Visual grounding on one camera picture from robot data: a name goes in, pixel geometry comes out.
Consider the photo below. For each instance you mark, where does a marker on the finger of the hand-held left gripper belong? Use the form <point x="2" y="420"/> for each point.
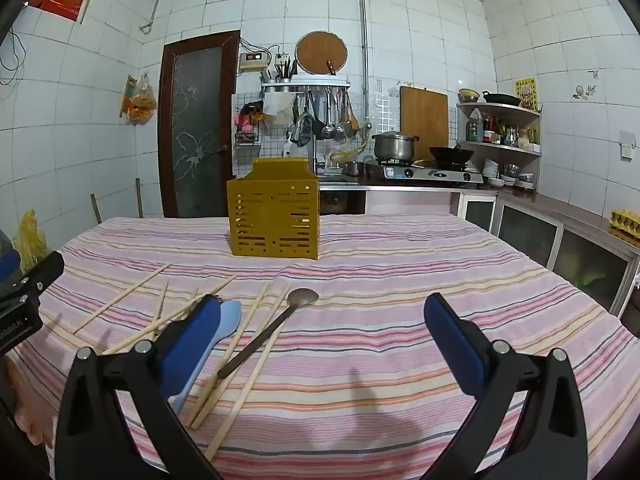
<point x="47" y="267"/>
<point x="9" y="265"/>

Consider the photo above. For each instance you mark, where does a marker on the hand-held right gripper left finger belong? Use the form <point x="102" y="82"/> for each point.
<point x="192" y="345"/>

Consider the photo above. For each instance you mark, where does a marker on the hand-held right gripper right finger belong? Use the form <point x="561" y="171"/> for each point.
<point x="457" y="345"/>

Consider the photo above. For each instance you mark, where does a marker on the light blue plastic spoon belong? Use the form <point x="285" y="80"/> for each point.
<point x="230" y="320"/>

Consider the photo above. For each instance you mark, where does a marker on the wooden chopstick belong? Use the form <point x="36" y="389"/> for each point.
<point x="122" y="298"/>
<point x="250" y="315"/>
<point x="210" y="403"/>
<point x="191" y="296"/>
<point x="160" y="307"/>
<point x="240" y="400"/>
<point x="150" y="326"/>

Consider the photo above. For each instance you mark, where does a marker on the long metal spoon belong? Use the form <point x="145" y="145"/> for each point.
<point x="302" y="297"/>

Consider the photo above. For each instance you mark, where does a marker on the yellow perforated utensil holder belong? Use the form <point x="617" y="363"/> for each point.
<point x="272" y="220"/>

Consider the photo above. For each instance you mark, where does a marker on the row of hanging kitchen utensils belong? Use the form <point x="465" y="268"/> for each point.
<point x="327" y="127"/>

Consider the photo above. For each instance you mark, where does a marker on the cup of dark utensils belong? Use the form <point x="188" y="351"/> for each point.
<point x="283" y="72"/>

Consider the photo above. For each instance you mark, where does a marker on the yellow plastic bag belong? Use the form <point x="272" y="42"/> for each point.
<point x="30" y="245"/>

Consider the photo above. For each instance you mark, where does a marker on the wooden stick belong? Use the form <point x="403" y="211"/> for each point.
<point x="139" y="197"/>
<point x="96" y="208"/>

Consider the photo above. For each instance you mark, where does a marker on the pink striped tablecloth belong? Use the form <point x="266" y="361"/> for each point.
<point x="360" y="360"/>

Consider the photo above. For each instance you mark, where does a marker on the steel gas stove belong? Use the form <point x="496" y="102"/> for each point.
<point x="435" y="175"/>

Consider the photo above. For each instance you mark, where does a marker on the stack of white bowls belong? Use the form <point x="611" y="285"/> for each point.
<point x="492" y="170"/>

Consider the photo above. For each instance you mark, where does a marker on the hanging card packet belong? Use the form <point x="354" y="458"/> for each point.
<point x="127" y="95"/>

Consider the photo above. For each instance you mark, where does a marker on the black wok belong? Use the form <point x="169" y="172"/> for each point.
<point x="450" y="154"/>

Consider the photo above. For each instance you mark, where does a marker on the small steel cup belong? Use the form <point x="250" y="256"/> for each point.
<point x="354" y="169"/>

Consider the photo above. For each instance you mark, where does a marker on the steel sink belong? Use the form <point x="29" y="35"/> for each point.
<point x="337" y="179"/>

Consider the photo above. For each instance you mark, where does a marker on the steel pot with lid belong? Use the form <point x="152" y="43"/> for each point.
<point x="395" y="149"/>

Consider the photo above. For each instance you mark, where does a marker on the egg tray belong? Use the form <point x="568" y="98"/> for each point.
<point x="625" y="220"/>

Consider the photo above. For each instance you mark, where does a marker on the row of bottles and jars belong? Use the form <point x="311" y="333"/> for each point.
<point x="510" y="135"/>

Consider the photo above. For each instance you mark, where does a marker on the white soap bottle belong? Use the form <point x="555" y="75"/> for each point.
<point x="288" y="150"/>

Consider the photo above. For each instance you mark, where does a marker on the brown frosted glass door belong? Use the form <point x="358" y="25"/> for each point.
<point x="197" y="110"/>

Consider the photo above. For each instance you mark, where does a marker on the white plastic jug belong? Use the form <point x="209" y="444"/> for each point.
<point x="476" y="127"/>

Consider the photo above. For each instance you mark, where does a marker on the steel faucet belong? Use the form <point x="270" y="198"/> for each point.
<point x="314" y="155"/>

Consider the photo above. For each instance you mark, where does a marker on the rectangular wooden cutting board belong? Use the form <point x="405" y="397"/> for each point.
<point x="424" y="120"/>

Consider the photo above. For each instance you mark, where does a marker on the red rubber gloves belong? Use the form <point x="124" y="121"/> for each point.
<point x="245" y="120"/>

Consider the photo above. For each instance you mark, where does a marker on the grey corner shelf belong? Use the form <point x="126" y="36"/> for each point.
<point x="500" y="107"/>

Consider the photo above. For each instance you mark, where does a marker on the black pan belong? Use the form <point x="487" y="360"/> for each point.
<point x="500" y="99"/>

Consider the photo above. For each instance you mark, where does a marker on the beige bowl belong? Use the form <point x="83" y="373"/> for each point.
<point x="469" y="95"/>

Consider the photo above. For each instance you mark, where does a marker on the hanging beige cloth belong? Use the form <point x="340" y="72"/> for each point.
<point x="277" y="107"/>

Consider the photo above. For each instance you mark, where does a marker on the controller box with red display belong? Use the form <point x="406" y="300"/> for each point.
<point x="252" y="61"/>

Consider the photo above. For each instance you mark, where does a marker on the round wooden board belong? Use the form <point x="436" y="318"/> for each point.
<point x="320" y="52"/>

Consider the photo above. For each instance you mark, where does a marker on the yellow wall poster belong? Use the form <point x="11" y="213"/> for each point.
<point x="526" y="92"/>

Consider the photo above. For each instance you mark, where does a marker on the decorative wall hooks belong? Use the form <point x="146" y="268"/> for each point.
<point x="579" y="91"/>

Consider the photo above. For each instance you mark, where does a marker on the metal wall rack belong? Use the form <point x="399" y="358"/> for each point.
<point x="310" y="85"/>

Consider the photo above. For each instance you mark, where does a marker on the white wall socket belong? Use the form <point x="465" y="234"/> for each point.
<point x="282" y="58"/>

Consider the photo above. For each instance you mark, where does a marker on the grey wall pipe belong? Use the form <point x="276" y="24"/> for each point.
<point x="363" y="35"/>

